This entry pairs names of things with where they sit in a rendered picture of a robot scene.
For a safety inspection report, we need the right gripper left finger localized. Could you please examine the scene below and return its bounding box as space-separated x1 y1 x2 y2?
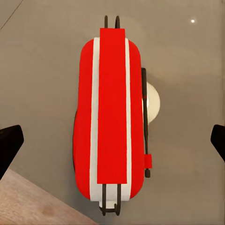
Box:
0 125 24 180

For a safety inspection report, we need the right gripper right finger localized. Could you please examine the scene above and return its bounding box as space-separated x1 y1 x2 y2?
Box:
210 125 225 161

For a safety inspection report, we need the radio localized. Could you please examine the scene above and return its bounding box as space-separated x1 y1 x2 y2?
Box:
73 15 152 216

